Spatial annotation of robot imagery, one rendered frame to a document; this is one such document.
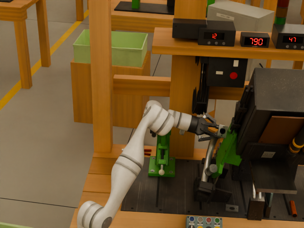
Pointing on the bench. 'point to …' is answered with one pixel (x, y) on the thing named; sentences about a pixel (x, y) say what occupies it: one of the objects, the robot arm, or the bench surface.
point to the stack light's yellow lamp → (281, 12)
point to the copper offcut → (293, 209)
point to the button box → (203, 222)
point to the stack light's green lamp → (280, 21)
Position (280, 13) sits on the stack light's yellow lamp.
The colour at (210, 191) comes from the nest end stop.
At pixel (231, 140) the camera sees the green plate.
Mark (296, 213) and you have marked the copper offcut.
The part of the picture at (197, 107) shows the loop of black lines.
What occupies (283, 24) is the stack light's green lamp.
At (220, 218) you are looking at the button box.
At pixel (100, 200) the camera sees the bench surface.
